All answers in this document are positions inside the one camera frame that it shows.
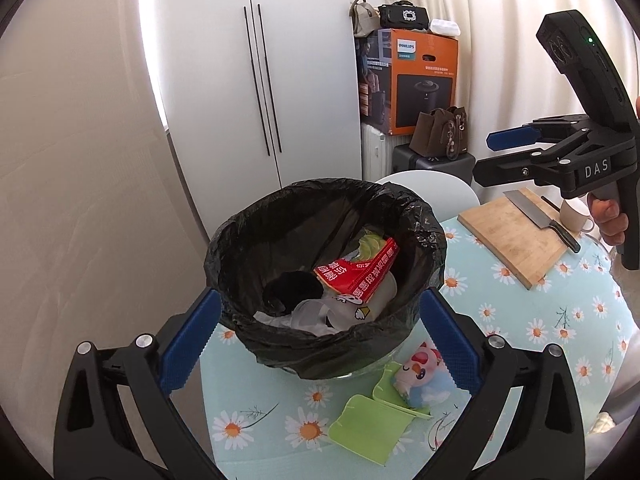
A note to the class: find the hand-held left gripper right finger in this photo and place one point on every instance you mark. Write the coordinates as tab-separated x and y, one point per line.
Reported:
450	342

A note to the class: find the red snack wrapper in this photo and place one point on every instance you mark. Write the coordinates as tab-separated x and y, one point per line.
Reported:
367	275

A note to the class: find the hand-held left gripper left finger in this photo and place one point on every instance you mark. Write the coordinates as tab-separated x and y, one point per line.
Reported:
190	342

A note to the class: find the person's right hand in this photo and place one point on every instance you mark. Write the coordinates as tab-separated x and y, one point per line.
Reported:
607	220

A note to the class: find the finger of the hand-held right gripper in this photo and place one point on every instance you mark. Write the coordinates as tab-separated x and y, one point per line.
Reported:
505	170
510	139

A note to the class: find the black bag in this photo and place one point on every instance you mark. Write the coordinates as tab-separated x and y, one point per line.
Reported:
402	17

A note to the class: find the dark grey suitcase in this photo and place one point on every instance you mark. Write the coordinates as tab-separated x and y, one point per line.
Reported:
450	167

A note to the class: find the green packet with pink pig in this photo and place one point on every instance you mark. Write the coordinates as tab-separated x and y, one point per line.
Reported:
370	430

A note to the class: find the wooden cutting board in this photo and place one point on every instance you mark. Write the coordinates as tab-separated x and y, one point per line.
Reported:
510	240

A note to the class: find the trash bin with black bag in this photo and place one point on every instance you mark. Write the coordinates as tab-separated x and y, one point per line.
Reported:
235	260

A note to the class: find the orange cardboard box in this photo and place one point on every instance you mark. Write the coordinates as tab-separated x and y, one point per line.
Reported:
435	55

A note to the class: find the white curtain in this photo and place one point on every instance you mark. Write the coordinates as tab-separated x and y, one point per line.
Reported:
500	35

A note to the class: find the white tissue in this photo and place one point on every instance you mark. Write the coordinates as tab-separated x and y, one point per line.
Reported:
270	317

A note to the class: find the brown handbag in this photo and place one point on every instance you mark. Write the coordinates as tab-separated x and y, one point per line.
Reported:
430	130

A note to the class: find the beige mug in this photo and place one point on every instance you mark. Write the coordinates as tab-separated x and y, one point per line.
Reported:
572	215

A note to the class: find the white radiator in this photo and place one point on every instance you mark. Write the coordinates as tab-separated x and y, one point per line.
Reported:
375	152

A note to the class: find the white pouch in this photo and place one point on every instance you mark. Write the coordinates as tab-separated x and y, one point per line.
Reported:
444	27

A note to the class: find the white wardrobe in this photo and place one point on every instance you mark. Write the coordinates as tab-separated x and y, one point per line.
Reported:
300	85

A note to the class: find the white chair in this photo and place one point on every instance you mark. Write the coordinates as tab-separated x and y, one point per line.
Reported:
440	190

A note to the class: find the grey bag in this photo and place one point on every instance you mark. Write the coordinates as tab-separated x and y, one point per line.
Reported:
365	17

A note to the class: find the white paper cup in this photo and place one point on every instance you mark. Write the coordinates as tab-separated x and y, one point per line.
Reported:
310	315

